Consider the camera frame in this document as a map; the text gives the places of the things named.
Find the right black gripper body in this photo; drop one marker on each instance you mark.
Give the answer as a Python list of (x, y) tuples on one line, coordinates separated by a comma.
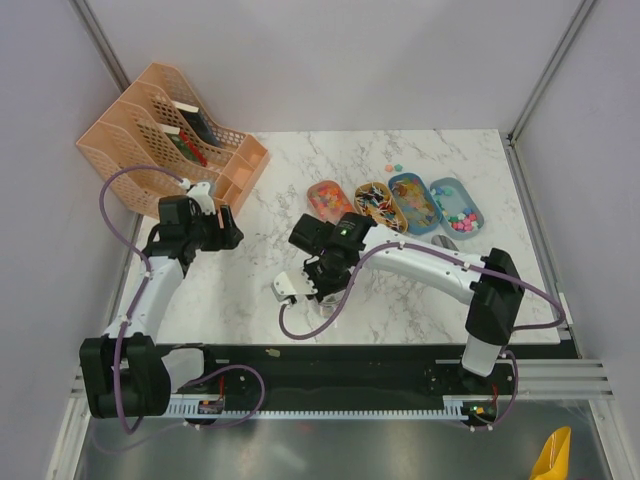
[(326, 279)]

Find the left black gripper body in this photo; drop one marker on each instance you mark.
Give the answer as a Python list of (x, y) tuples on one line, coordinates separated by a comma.
[(206, 233)]

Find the clear plastic jar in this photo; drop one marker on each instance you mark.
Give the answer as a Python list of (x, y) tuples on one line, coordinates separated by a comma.
[(331, 306)]

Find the metal candy scoop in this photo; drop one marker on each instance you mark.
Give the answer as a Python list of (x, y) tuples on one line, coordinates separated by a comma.
[(444, 241)]

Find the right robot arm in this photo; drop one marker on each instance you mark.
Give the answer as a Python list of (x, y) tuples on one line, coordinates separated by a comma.
[(489, 285)]

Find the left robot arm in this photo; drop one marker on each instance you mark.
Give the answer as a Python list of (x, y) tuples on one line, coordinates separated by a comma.
[(125, 372)]

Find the pink star candy tray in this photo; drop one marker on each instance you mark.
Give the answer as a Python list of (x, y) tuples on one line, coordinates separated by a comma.
[(328, 201)]

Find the tan lollipop tray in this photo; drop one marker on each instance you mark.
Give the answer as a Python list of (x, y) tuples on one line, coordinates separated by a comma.
[(375, 199)]

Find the red green book in rack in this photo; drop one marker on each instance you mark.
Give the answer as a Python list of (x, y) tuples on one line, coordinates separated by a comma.
[(183, 143)]

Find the blue jelly candy tray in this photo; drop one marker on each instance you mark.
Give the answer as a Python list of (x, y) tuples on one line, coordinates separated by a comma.
[(415, 201)]

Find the peach file organizer rack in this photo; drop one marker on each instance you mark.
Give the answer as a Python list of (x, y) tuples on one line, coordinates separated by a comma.
[(127, 140)]

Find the black book in rack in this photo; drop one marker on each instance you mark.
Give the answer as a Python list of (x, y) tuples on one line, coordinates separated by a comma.
[(196, 120)]

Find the light blue candy tray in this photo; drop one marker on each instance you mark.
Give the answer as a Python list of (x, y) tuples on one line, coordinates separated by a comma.
[(461, 217)]

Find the yellow plastic scoop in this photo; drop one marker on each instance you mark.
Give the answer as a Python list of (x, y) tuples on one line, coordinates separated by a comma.
[(553, 461)]

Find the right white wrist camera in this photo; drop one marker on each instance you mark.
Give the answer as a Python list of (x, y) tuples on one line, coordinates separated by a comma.
[(289, 286)]

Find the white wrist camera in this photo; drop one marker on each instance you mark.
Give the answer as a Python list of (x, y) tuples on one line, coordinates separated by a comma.
[(203, 194), (289, 286)]

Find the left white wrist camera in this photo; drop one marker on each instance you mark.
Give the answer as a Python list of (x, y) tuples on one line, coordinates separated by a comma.
[(203, 194)]

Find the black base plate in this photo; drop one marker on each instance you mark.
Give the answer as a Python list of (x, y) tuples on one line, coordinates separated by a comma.
[(357, 384)]

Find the white cable duct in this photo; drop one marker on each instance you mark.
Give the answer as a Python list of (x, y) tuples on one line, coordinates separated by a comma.
[(190, 407)]

